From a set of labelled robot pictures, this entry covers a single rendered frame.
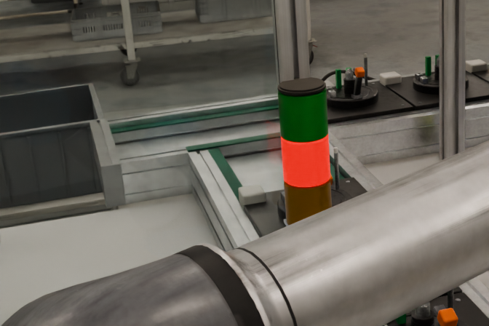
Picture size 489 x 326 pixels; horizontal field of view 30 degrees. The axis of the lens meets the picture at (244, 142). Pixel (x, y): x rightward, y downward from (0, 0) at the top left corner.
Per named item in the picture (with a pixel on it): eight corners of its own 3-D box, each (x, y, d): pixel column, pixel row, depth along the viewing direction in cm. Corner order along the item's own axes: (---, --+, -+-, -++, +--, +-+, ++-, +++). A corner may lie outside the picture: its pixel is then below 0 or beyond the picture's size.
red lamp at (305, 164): (337, 183, 96) (335, 139, 94) (290, 191, 95) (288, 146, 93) (321, 166, 100) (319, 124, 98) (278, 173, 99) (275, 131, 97)
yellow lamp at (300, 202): (338, 225, 97) (337, 183, 96) (293, 233, 96) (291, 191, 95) (324, 207, 102) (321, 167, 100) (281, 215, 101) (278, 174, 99)
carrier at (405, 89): (506, 100, 227) (507, 51, 222) (415, 113, 222) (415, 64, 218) (462, 75, 249) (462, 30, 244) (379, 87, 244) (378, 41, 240)
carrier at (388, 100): (413, 114, 222) (412, 65, 218) (319, 129, 217) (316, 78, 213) (378, 87, 244) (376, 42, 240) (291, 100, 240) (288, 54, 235)
